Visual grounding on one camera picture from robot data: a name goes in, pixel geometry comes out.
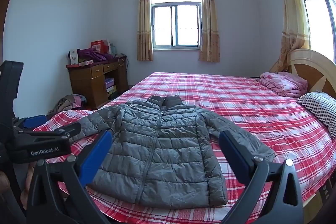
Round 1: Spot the striped pillow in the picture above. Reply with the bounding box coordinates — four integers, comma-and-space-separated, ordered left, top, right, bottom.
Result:
297, 92, 336, 139

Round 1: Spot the large side window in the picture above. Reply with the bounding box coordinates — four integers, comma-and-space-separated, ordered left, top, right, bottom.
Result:
290, 0, 336, 63

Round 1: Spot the wooden headboard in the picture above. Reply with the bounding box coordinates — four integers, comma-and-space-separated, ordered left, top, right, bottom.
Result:
287, 49, 336, 101

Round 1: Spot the white upright box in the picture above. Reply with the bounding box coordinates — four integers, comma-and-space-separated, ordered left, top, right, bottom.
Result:
69, 49, 79, 65

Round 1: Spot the pink folded quilt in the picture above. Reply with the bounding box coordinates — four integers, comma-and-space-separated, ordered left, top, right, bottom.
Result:
259, 72, 308, 98

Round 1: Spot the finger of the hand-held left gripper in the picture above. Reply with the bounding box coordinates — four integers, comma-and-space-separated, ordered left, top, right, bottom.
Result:
33, 123, 82, 139
14, 114, 47, 132

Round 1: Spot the pink flat box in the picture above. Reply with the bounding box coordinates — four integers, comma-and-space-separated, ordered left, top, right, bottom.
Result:
66, 60, 94, 68

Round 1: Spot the beige patterned curtain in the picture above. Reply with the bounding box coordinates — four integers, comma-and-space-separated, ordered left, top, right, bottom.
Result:
136, 0, 153, 62
199, 0, 220, 62

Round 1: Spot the stack of colourful boxes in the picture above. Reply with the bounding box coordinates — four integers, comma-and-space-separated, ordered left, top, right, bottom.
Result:
105, 78, 116, 98

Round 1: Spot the bed with red plaid sheet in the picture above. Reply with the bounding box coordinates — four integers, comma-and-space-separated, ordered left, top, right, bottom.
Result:
33, 72, 332, 224

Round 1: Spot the thin cable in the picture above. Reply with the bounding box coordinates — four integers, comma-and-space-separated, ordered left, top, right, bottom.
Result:
115, 54, 128, 67

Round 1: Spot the yellow floral curtain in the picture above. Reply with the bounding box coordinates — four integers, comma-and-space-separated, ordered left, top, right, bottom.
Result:
270, 0, 311, 73

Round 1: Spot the grey puffer jacket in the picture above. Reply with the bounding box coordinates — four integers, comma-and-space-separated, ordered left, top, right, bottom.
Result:
69, 95, 276, 209

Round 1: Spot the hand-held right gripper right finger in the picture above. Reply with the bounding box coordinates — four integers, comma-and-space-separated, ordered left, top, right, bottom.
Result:
219, 130, 305, 224

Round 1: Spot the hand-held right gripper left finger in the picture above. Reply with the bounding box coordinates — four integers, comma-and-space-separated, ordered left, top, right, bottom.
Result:
26, 130, 113, 224

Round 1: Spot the brown wooden door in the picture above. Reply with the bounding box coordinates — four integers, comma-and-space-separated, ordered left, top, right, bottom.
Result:
0, 0, 12, 39

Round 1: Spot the purple cloth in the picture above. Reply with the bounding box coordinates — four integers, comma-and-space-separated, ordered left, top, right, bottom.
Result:
69, 48, 114, 64

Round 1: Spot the sliding window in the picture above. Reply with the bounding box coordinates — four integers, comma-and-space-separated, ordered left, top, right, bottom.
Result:
151, 0, 202, 50

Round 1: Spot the red cardboard box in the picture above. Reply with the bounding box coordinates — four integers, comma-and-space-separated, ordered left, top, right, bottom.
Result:
91, 39, 111, 54

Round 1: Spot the brown wooden desk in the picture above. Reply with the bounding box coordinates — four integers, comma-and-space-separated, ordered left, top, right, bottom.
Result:
66, 55, 130, 110

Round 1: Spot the pile of clothes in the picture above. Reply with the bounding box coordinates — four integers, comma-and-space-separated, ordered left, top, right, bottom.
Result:
48, 94, 87, 115

